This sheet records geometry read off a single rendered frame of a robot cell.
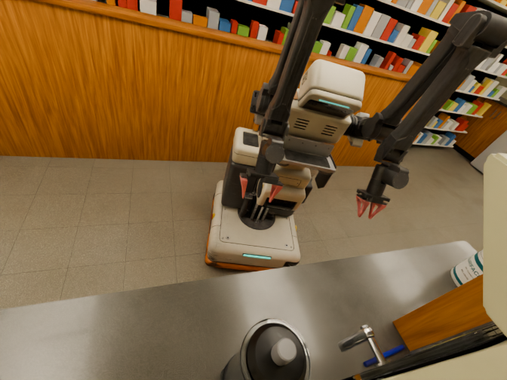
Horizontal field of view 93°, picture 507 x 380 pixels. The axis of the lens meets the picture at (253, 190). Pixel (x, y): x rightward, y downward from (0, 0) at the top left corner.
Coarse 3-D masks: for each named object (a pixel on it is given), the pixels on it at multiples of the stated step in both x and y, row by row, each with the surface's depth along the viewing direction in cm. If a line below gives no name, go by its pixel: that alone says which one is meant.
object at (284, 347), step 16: (256, 336) 36; (272, 336) 36; (288, 336) 37; (256, 352) 34; (272, 352) 34; (288, 352) 33; (304, 352) 37; (256, 368) 33; (272, 368) 33; (288, 368) 34; (304, 368) 35
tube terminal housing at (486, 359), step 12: (492, 348) 20; (504, 348) 19; (444, 360) 24; (456, 360) 22; (468, 360) 21; (480, 360) 21; (492, 360) 20; (504, 360) 19; (408, 372) 27; (420, 372) 25; (432, 372) 24; (444, 372) 23; (456, 372) 22; (468, 372) 21; (480, 372) 21; (492, 372) 20; (504, 372) 19
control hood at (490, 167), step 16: (496, 160) 19; (496, 176) 19; (496, 192) 20; (496, 208) 20; (496, 224) 20; (496, 240) 20; (496, 256) 20; (496, 272) 20; (496, 288) 20; (496, 304) 20; (496, 320) 20
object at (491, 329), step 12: (492, 324) 36; (468, 336) 22; (480, 336) 22; (492, 336) 22; (432, 348) 25; (444, 348) 24; (456, 348) 23; (396, 360) 29; (408, 360) 27; (420, 360) 26; (360, 372) 40; (372, 372) 32; (384, 372) 30
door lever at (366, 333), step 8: (360, 328) 39; (368, 328) 38; (352, 336) 40; (360, 336) 39; (368, 336) 37; (344, 344) 42; (352, 344) 40; (360, 344) 40; (376, 344) 37; (376, 352) 36; (384, 360) 36
